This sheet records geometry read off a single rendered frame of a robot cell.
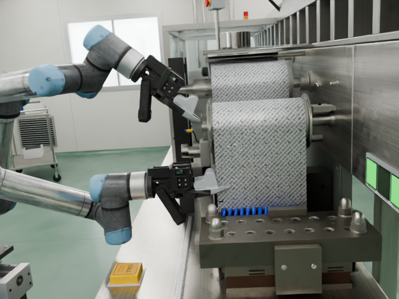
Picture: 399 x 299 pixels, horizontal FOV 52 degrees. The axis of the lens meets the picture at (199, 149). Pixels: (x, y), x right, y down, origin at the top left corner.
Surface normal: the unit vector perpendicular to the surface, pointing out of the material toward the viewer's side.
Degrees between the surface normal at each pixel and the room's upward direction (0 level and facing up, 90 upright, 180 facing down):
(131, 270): 0
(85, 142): 90
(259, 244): 90
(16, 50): 90
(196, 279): 0
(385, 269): 90
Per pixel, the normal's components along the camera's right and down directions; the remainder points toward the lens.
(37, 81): -0.47, 0.22
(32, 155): 0.24, 0.19
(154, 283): -0.07, -0.97
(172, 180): -0.04, 0.22
